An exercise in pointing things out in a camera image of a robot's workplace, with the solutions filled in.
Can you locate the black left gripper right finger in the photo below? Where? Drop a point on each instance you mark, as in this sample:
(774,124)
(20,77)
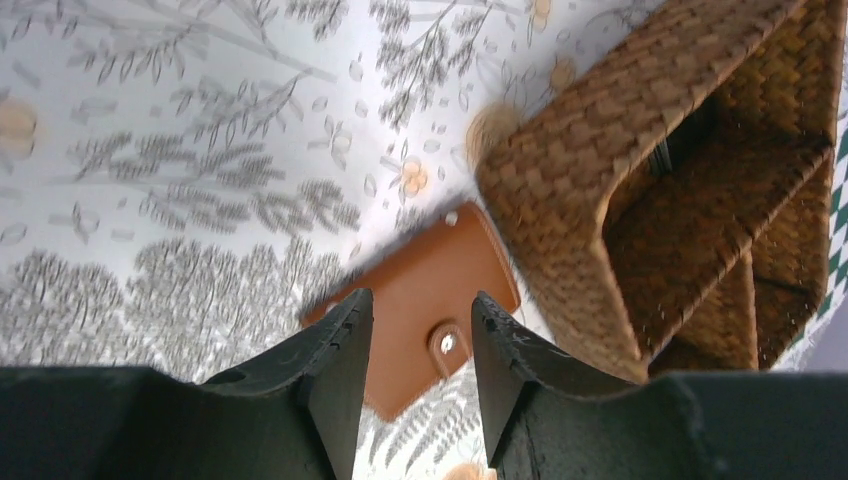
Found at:
(512,362)

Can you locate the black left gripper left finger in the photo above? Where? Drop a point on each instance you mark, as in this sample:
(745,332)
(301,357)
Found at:
(293,411)

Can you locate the brown woven divided basket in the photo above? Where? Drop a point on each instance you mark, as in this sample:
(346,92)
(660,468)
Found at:
(718,264)

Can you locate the floral patterned table mat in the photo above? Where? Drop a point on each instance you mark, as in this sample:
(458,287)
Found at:
(183,181)

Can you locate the black item in basket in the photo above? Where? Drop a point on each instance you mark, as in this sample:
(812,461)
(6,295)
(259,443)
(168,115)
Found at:
(681,142)

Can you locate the green white chessboard mat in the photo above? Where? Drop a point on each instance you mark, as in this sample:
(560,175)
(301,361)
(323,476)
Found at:
(837,257)

